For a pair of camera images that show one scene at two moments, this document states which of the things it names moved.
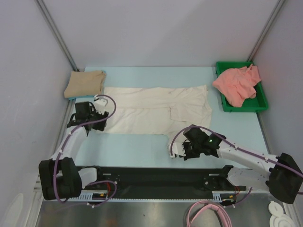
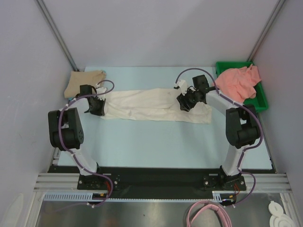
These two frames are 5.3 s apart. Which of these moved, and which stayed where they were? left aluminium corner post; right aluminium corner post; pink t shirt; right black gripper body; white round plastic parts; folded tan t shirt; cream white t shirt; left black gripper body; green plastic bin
Moved: cream white t shirt; left black gripper body; right black gripper body
Stayed: pink t shirt; white round plastic parts; right aluminium corner post; green plastic bin; left aluminium corner post; folded tan t shirt
